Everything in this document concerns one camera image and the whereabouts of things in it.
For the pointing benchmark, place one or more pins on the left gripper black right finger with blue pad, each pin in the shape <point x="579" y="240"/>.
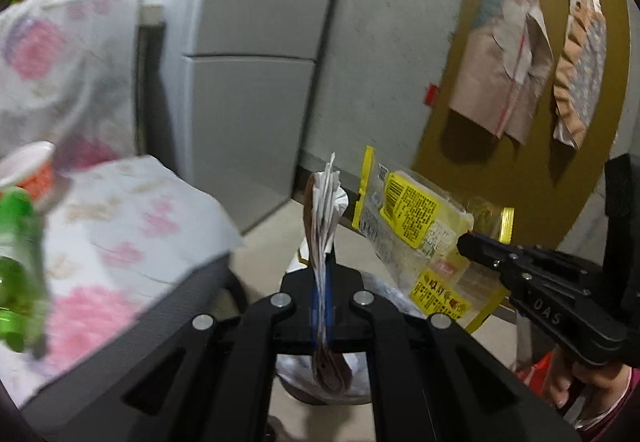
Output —
<point x="429" y="379"/>

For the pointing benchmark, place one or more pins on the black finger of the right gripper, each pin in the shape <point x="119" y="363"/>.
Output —
<point x="485" y="251"/>

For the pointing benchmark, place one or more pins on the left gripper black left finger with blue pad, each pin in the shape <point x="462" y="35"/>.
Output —
<point x="215" y="385"/>

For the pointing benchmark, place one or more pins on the yellow clear snack wrapper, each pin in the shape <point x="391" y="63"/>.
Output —
<point x="414" y="226"/>

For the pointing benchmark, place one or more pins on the paper wrapper trash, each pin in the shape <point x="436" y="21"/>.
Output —
<point x="320" y="219"/>

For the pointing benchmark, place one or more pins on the green plastic bottle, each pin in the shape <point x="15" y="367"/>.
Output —
<point x="24" y="297"/>

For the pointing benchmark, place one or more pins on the orange white instant noodle bowl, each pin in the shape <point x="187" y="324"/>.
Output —
<point x="30" y="168"/>

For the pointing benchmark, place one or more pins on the trash bin with clear bag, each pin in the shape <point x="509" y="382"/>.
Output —
<point x="348" y="338"/>

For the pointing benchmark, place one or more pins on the person's right hand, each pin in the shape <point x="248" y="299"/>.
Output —
<point x="605" y="386"/>

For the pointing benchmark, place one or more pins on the floral pink tablecloth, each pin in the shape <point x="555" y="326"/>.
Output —
<point x="120" y="230"/>

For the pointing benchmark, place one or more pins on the pink hanging apron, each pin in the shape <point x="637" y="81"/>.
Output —
<point x="506" y="63"/>

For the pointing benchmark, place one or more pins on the pink patterned hanging cloth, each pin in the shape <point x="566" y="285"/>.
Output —
<point x="579" y="72"/>

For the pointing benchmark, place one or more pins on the silver grey refrigerator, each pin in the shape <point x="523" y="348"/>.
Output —
<point x="225" y="101"/>

